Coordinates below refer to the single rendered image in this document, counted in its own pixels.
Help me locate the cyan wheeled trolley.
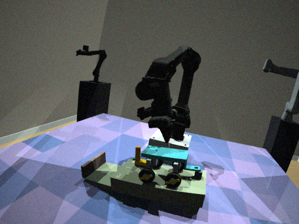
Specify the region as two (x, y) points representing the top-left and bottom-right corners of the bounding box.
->
(139, 145), (200, 188)

